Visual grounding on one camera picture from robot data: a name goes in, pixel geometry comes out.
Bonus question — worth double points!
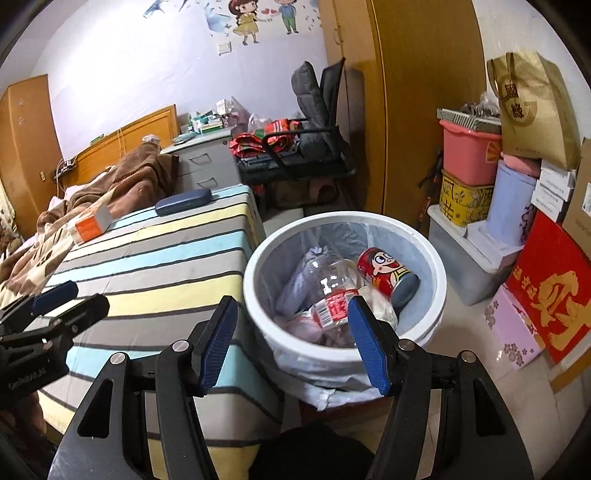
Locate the light blue round container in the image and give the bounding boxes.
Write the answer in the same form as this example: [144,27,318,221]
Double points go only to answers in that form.
[485,152,542,246]

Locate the clear plastic bag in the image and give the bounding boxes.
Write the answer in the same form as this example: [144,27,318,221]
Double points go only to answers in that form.
[247,113,274,136]

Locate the cartoon wall sticker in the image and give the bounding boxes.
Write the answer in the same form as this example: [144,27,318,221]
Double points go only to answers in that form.
[143,0,324,47]

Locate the grey chair cushion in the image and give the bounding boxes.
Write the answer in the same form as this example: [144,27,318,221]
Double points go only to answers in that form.
[291,61,325,133]

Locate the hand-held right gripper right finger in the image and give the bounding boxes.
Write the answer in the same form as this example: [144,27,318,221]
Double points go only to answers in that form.
[347,295,536,480]

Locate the brown checked blanket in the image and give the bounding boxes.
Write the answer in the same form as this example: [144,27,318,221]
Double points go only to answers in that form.
[0,215,77,306]

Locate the flat patterned box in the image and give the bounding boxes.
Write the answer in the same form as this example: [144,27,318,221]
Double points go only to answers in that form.
[436,107,502,136]

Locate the orange wooden wardrobe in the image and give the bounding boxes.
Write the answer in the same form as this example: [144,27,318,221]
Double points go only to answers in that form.
[0,74,64,239]

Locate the translucent bin liner bag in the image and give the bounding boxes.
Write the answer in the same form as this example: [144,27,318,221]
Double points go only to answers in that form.
[249,222,435,412]

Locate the dark blue glasses case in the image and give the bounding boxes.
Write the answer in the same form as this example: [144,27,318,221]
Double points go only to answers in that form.
[154,188,212,217]

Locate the stack of white boxes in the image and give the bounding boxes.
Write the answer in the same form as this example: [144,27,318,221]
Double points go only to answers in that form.
[531,159,578,223]

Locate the clear plastic storage box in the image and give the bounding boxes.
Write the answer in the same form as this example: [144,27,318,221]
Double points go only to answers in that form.
[427,204,525,306]

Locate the wooden door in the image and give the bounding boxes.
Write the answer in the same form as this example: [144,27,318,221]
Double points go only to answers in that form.
[318,0,486,232]

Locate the red cartoon drink can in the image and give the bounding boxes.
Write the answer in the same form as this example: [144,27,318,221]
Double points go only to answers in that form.
[357,247,421,308]

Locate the orange and white box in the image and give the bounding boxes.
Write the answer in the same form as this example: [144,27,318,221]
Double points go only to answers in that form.
[67,203,114,245]

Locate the red shopping bags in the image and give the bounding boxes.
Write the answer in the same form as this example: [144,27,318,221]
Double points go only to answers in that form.
[229,117,304,160]

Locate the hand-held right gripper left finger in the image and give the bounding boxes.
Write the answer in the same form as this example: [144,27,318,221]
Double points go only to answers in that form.
[46,295,239,480]

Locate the brown cardboard box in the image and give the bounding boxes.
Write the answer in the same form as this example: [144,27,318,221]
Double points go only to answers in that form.
[561,138,591,241]

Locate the pile of small boxes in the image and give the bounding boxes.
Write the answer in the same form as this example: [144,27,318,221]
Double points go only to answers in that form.
[178,97,246,137]

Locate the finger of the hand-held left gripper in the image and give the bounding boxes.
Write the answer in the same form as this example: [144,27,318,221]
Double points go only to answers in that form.
[0,280,79,326]
[0,293,110,354]

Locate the pink plastic storage box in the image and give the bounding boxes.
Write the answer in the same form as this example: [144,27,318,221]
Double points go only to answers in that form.
[438,120,503,185]

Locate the red and gold box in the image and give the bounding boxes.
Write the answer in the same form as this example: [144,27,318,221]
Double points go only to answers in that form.
[505,210,591,365]

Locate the pink floral box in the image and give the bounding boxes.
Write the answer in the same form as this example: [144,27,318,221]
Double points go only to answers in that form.
[484,284,546,370]

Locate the grey drawer cabinet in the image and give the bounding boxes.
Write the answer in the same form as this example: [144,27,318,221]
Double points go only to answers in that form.
[159,127,243,195]

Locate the yellow patterned box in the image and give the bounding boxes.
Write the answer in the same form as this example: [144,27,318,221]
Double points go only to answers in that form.
[438,170,495,228]

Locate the black office chair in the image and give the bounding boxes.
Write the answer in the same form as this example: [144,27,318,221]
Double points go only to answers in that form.
[235,58,358,209]

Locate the wooden bed headboard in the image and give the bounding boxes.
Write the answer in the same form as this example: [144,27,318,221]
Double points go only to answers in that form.
[58,104,179,185]

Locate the clear plastic bottle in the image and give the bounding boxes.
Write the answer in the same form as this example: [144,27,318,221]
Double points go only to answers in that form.
[295,256,366,345]

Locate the gold paper bag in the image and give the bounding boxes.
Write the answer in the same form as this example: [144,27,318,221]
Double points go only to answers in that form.
[486,50,581,171]

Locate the white round waste bin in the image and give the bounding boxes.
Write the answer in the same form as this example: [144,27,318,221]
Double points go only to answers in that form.
[242,211,448,385]

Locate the plain brown fleece blanket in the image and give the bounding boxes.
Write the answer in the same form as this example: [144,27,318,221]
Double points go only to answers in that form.
[37,143,181,232]

